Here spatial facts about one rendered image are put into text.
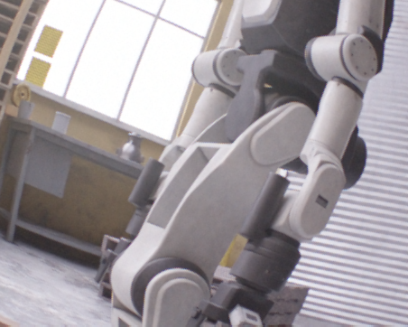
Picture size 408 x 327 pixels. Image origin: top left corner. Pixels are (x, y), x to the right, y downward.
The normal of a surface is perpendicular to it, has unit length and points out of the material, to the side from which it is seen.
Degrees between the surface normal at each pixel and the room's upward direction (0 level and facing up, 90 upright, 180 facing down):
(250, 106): 90
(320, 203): 90
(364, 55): 90
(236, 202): 115
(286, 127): 90
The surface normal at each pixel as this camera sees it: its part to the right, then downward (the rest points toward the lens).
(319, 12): 0.36, 0.22
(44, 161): 0.64, 0.11
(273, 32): -0.81, 0.45
